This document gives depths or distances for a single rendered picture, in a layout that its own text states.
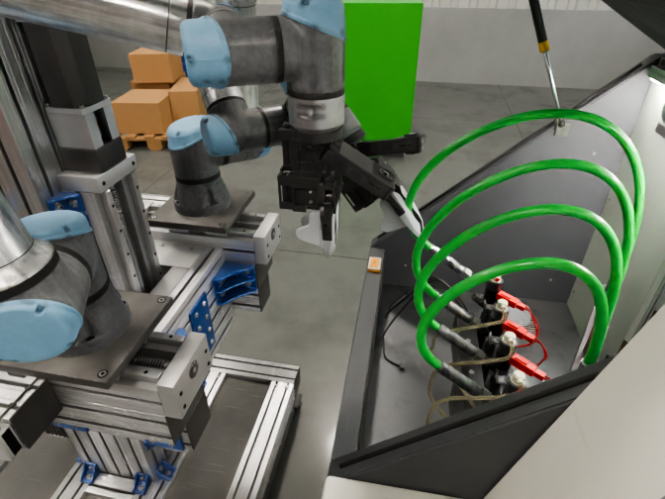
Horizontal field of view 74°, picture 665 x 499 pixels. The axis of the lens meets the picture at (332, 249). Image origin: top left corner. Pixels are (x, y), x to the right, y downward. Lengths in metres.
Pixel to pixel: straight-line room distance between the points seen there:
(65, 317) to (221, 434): 1.13
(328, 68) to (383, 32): 3.47
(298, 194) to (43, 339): 0.39
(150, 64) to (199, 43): 4.66
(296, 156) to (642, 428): 0.48
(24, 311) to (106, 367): 0.23
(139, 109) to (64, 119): 3.82
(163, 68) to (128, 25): 4.51
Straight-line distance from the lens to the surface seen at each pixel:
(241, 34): 0.55
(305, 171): 0.64
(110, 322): 0.88
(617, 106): 1.13
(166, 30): 0.67
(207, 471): 1.67
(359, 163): 0.62
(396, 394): 1.01
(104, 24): 0.68
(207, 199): 1.21
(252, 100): 1.17
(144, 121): 4.82
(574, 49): 7.55
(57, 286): 0.69
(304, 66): 0.57
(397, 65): 4.09
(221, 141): 0.82
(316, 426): 1.96
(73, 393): 1.00
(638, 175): 0.83
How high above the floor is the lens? 1.61
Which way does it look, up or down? 34 degrees down
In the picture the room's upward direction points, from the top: straight up
